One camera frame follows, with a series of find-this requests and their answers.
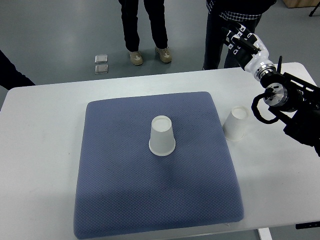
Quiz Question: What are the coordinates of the white table leg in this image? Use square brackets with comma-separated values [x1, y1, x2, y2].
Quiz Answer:
[257, 227, 273, 240]

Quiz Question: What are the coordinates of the lower silver floor plate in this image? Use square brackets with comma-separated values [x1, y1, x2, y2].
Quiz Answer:
[95, 64, 109, 75]

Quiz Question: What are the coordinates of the blue quilted cushion mat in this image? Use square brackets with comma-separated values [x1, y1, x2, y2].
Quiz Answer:
[73, 91, 244, 239]

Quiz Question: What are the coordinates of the black looped cable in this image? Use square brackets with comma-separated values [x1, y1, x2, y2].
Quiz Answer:
[251, 93, 285, 124]

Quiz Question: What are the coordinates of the black tripod leg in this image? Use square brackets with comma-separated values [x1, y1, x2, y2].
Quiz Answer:
[308, 4, 320, 17]

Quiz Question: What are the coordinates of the black table control panel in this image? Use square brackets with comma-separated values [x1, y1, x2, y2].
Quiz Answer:
[295, 221, 320, 230]

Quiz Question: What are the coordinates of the upper silver floor plate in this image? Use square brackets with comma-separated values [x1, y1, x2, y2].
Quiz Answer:
[94, 54, 108, 64]

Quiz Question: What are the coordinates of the white paper cup on mat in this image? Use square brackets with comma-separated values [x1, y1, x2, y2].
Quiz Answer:
[149, 115, 176, 157]

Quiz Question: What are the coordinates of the silver floor plate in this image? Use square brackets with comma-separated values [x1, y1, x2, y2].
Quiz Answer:
[94, 54, 108, 64]
[95, 64, 109, 75]

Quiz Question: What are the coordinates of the dark-clothed person at left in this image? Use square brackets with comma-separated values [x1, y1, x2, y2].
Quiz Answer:
[0, 51, 35, 90]

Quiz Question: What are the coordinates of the brown cardboard box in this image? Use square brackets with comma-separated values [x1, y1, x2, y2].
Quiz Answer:
[282, 0, 319, 8]

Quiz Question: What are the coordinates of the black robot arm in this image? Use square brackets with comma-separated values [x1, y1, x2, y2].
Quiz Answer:
[260, 56, 320, 154]

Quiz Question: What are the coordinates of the white paper cup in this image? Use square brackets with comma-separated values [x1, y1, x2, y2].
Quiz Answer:
[149, 115, 176, 157]
[222, 106, 249, 142]

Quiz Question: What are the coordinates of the person in black trousers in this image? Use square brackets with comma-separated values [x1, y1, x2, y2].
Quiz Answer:
[117, 0, 173, 66]

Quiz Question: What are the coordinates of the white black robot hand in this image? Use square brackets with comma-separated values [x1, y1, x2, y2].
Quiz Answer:
[221, 22, 276, 81]

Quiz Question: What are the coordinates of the person in checked shirt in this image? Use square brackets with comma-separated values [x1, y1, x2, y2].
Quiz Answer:
[202, 0, 276, 70]

